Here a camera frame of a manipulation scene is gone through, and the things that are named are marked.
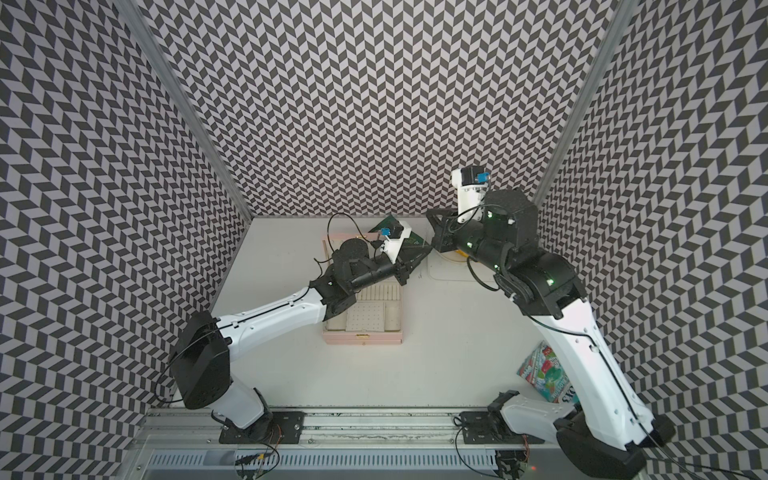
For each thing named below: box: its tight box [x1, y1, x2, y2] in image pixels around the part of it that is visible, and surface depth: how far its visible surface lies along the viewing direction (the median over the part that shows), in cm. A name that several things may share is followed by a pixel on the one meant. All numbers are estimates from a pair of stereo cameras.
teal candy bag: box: [516, 340, 580, 404], surface depth 80 cm
